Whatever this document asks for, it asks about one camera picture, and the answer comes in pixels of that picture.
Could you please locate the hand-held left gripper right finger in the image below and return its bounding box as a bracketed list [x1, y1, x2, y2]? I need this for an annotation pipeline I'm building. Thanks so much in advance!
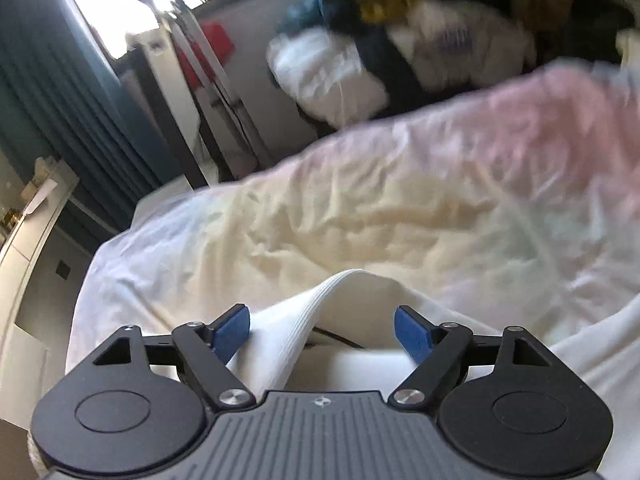
[387, 305, 549, 407]

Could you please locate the white metal rack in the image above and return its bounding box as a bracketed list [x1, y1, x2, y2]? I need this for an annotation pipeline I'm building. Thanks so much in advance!
[125, 0, 275, 188]

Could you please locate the white cabinet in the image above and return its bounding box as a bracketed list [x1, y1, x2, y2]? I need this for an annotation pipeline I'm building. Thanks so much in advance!
[0, 157, 81, 431]

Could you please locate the red bag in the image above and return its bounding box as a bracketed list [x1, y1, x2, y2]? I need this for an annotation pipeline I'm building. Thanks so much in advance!
[175, 21, 236, 81]

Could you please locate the pile of mixed clothes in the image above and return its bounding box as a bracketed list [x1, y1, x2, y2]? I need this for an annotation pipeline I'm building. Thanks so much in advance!
[266, 0, 640, 128]

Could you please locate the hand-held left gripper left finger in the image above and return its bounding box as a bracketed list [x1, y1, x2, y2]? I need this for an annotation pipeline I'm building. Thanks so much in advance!
[93, 303, 257, 409]

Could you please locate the teal curtain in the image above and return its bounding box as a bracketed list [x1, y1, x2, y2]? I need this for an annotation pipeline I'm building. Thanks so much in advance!
[0, 0, 187, 241]

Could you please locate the white ribbed garment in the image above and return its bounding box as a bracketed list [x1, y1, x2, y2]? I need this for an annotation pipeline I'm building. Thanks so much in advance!
[227, 269, 416, 397]

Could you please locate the white bed sheet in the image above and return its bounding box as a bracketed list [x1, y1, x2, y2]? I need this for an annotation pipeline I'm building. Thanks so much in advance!
[65, 60, 640, 480]

